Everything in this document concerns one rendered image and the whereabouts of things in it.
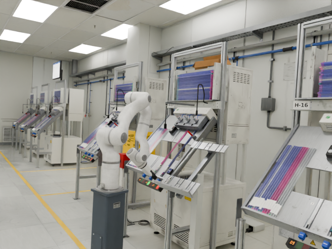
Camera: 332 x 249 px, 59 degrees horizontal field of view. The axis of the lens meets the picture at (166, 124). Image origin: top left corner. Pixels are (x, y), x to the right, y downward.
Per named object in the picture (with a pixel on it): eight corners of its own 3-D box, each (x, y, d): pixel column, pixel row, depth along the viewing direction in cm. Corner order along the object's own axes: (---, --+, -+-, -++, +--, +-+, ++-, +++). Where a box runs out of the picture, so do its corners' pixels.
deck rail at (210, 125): (170, 185, 234) (166, 180, 231) (169, 184, 235) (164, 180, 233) (217, 121, 260) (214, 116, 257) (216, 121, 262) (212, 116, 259)
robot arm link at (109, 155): (111, 164, 194) (113, 128, 193) (91, 160, 203) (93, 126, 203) (123, 162, 204) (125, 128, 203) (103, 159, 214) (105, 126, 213)
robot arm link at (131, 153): (147, 158, 227) (140, 157, 234) (137, 146, 221) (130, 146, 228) (141, 166, 222) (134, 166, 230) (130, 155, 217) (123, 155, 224)
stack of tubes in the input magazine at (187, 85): (210, 99, 258) (212, 68, 258) (175, 100, 300) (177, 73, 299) (220, 100, 266) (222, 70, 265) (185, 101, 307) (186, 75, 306)
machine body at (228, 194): (191, 261, 251) (195, 188, 250) (148, 231, 308) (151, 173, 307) (242, 245, 289) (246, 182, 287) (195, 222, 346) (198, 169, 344)
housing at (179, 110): (214, 125, 261) (206, 113, 254) (180, 122, 301) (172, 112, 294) (219, 118, 264) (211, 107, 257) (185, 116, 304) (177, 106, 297)
